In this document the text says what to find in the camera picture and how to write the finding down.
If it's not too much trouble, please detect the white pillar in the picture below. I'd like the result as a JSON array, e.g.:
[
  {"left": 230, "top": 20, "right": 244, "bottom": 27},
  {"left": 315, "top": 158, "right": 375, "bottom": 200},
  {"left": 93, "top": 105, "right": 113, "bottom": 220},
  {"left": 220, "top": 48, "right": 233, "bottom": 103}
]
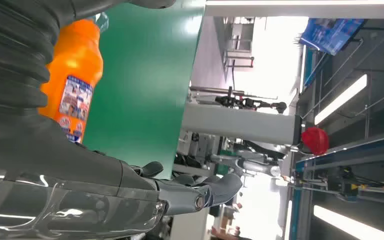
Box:
[{"left": 181, "top": 103, "right": 303, "bottom": 146}]

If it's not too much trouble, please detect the blue display screen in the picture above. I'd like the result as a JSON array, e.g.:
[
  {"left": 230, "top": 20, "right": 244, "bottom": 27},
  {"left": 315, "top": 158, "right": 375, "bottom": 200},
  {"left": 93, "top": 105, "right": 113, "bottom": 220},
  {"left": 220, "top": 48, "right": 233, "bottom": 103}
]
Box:
[{"left": 298, "top": 18, "right": 366, "bottom": 57}]

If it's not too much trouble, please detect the blue overhead rail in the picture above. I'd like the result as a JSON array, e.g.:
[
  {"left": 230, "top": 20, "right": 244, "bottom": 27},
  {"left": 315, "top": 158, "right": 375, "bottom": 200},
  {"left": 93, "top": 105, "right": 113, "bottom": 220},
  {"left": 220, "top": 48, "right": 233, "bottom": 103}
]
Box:
[{"left": 294, "top": 129, "right": 384, "bottom": 174}]

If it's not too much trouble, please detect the long ceiling light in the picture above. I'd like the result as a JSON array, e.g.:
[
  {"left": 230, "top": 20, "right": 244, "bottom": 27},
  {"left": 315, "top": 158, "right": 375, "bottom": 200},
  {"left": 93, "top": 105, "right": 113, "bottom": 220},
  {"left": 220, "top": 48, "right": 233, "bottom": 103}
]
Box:
[
  {"left": 313, "top": 74, "right": 368, "bottom": 126},
  {"left": 312, "top": 205, "right": 384, "bottom": 240}
]

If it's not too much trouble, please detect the silver background robot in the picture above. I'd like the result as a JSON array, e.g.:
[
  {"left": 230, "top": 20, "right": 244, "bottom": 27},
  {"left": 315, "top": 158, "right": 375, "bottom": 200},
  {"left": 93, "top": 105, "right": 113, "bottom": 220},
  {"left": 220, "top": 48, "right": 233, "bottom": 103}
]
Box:
[{"left": 208, "top": 149, "right": 282, "bottom": 178}]

